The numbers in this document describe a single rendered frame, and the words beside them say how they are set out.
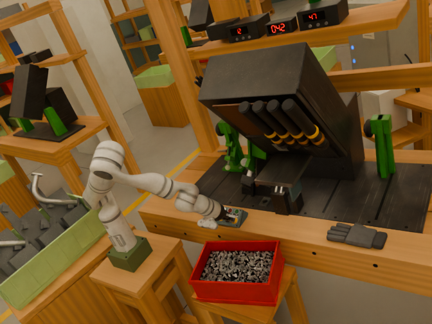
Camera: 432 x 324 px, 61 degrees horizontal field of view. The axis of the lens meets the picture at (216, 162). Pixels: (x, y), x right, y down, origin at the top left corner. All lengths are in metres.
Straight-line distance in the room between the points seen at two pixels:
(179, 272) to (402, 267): 0.97
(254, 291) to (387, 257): 0.46
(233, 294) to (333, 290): 1.14
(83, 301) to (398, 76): 1.82
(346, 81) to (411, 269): 0.86
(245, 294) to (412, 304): 1.22
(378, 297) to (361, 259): 1.02
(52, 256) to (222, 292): 0.95
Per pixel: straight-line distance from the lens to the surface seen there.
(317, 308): 2.39
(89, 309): 2.15
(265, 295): 1.37
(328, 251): 1.44
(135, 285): 1.65
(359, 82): 1.80
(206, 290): 1.45
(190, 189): 1.29
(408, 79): 1.76
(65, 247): 2.06
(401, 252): 1.39
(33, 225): 2.26
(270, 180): 1.40
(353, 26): 1.50
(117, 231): 1.64
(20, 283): 2.01
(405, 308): 2.37
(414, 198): 1.59
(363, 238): 1.40
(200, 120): 2.20
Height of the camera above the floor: 1.90
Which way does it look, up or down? 28 degrees down
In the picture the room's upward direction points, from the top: 20 degrees counter-clockwise
